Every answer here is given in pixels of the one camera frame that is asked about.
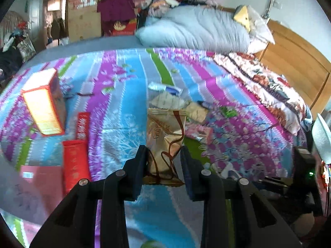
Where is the floral quilt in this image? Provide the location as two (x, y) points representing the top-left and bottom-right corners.
(213, 52), (313, 136)

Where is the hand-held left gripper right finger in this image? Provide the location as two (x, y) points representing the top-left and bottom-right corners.
(180, 147), (302, 248)

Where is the black bag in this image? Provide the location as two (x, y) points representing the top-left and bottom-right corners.
(0, 46), (22, 75)

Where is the large red packet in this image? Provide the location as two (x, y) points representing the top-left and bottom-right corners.
(62, 139), (91, 194)

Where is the white pillow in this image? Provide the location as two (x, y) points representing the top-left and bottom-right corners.
(243, 5), (276, 55)

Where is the cream snack packet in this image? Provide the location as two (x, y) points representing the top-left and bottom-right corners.
(185, 101), (209, 123)

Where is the striped floral bed sheet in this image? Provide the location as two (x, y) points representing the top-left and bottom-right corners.
(0, 47), (314, 248)

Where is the red gift box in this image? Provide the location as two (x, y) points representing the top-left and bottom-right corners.
(102, 18), (137, 37)

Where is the green snack packet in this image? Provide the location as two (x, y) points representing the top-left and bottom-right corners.
(220, 106), (238, 118)

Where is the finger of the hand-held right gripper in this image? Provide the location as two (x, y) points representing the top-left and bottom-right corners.
(252, 177), (295, 194)

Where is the grey blue bedspread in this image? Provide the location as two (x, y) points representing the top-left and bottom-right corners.
(16, 35), (145, 70)

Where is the pink flat box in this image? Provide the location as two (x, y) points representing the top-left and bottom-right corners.
(20, 165), (65, 212)

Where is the white crinkled snack packet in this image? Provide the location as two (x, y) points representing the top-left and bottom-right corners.
(149, 93), (187, 110)

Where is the wooden headboard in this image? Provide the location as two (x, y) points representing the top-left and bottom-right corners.
(255, 19), (331, 114)

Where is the large cardboard box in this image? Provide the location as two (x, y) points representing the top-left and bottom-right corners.
(67, 0), (102, 42)

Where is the orange box with red edges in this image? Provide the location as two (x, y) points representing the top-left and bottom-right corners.
(21, 68), (67, 136)

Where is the small red packet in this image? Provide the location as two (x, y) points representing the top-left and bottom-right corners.
(76, 112), (90, 141)

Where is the gold snack packet brown ribbon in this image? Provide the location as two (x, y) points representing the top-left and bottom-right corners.
(143, 108), (187, 187)

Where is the white and blue snack packet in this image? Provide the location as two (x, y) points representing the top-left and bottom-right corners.
(148, 81), (183, 97)

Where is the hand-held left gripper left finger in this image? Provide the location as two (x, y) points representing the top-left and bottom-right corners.
(30, 145), (148, 248)

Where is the yellow cushion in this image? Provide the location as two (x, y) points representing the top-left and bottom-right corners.
(233, 5), (252, 33)

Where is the maroon cloth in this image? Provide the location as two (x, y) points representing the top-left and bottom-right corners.
(97, 0), (136, 22)

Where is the grey quilt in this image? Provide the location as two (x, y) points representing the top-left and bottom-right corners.
(135, 5), (251, 55)

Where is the pink snack packet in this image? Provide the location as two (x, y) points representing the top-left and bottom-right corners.
(184, 123), (214, 145)

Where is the blue plastic basin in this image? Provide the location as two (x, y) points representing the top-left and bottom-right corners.
(0, 155), (61, 225)

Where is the printed shopping bag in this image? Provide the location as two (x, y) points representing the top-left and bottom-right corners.
(17, 37), (37, 62)

